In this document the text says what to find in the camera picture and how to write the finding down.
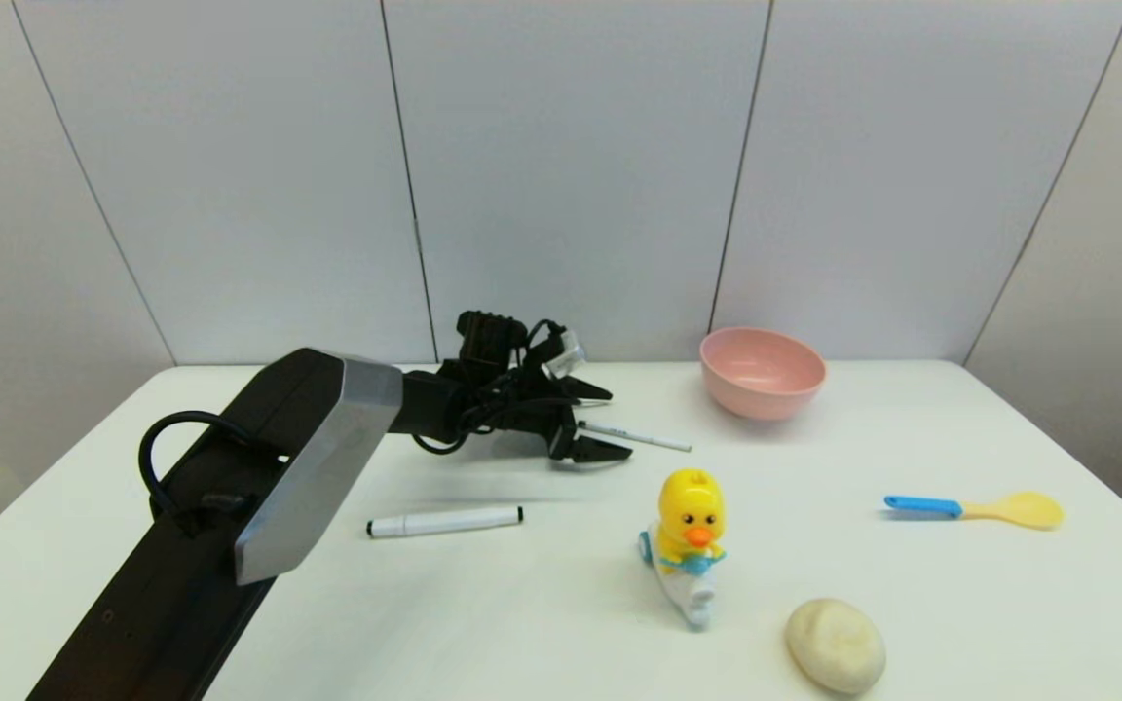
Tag yellow duck scooter toy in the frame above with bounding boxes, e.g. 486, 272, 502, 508
638, 468, 728, 630

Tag thick black arm cable loop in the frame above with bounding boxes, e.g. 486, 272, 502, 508
138, 410, 276, 519

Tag pink plastic bowl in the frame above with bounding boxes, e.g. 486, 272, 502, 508
699, 327, 828, 423

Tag cream round bun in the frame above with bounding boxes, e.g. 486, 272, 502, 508
784, 597, 887, 696

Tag thick white marker black caps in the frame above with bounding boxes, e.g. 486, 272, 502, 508
367, 505, 525, 539

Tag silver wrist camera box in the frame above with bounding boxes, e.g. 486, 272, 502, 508
542, 330, 588, 382

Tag yellow spoon blue handle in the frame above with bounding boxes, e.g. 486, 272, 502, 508
883, 491, 1066, 532

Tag thin black wrist cable bundle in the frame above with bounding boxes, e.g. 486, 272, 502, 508
412, 319, 581, 457

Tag thin white pen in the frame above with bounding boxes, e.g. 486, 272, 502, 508
578, 421, 692, 454

